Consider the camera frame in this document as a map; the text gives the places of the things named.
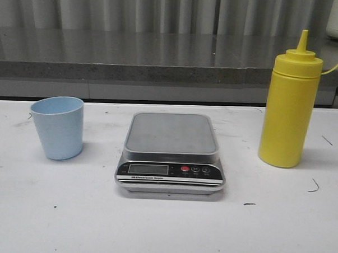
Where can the light blue plastic cup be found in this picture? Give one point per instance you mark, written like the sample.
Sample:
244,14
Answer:
59,124

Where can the yellow squeeze bottle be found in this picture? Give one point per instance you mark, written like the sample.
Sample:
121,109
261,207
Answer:
293,87

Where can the silver digital kitchen scale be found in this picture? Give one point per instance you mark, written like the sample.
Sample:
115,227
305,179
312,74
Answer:
171,153

